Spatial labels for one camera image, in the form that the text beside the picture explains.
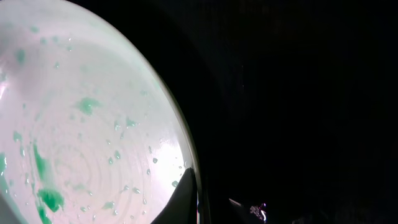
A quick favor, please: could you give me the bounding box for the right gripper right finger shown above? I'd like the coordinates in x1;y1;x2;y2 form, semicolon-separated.
152;168;197;224

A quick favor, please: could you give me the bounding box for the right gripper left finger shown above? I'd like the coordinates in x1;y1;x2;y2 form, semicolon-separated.
1;190;28;224

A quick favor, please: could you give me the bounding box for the pale green plate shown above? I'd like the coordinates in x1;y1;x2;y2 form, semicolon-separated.
1;0;197;223

